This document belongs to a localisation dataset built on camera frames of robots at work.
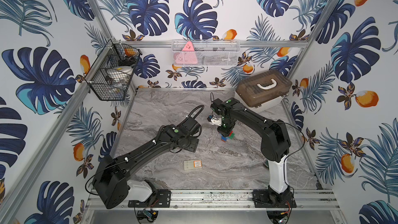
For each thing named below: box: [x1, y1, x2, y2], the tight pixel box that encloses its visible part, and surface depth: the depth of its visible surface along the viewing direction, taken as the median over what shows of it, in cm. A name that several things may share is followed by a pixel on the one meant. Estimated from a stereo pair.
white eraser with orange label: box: [183, 159, 203, 171], surface depth 86 cm
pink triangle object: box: [175, 40, 198, 65], surface depth 92 cm
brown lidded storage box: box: [235, 69, 293, 114], surface depth 97 cm
